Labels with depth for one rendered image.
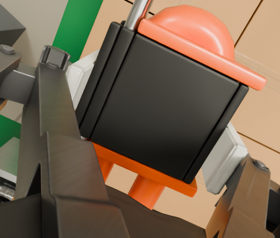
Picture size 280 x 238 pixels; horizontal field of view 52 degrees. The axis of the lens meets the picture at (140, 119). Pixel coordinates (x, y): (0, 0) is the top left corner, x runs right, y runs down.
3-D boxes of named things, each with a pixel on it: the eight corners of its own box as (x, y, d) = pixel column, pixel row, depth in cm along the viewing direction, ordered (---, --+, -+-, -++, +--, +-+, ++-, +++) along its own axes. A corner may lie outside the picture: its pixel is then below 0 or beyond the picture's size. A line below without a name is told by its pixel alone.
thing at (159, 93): (186, 161, 23) (193, 199, 18) (100, 122, 22) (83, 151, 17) (244, 64, 20) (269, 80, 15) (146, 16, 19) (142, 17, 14)
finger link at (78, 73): (62, 125, 14) (48, 119, 14) (92, 89, 21) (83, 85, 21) (83, 71, 13) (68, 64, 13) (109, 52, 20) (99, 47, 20)
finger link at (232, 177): (250, 181, 13) (308, 208, 13) (227, 136, 17) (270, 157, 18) (231, 206, 13) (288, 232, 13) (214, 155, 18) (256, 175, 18)
